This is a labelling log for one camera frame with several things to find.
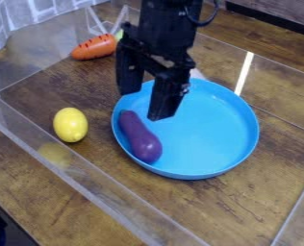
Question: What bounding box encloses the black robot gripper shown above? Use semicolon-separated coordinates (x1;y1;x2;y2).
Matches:
117;0;202;121

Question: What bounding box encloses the yellow toy lemon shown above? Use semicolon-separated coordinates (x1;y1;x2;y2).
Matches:
53;108;87;143

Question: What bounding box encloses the blue round plastic tray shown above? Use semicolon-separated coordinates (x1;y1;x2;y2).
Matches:
111;78;260;180

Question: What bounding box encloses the orange toy carrot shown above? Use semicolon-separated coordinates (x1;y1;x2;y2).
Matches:
71;31;122;61

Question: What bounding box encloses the purple toy eggplant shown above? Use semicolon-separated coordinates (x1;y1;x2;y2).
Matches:
118;111;162;163

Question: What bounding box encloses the white grid curtain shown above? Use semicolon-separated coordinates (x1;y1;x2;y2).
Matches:
0;0;109;49

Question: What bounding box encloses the clear acrylic enclosure wall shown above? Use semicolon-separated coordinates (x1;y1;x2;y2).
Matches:
0;3;304;246

